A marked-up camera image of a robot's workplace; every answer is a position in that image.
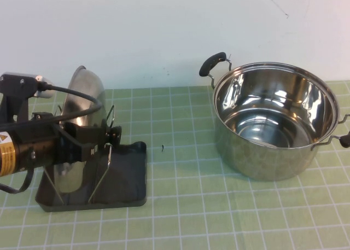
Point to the small black debris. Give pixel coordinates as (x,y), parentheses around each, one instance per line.
(163,148)

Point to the stainless steel cooking pot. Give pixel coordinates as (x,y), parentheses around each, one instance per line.
(273,162)

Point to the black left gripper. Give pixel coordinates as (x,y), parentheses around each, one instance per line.
(82,143)

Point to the dark grey lid rack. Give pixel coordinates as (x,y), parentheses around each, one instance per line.
(123,179)

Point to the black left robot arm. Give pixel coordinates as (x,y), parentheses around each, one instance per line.
(24,151)

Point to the stainless steel pot lid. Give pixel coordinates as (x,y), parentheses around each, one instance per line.
(82,80)

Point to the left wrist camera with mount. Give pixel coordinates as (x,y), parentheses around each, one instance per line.
(16,86)

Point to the green checkered tablecloth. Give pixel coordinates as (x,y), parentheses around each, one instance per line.
(191,206)

